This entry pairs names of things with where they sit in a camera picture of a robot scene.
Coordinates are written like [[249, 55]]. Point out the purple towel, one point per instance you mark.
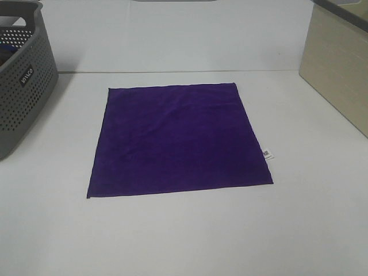
[[168, 139]]

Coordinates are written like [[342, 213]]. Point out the white towel label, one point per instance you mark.
[[268, 154]]

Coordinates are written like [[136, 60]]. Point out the grey perforated plastic basket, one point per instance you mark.
[[28, 76]]

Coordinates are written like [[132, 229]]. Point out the blue cloth in basket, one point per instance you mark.
[[7, 49]]

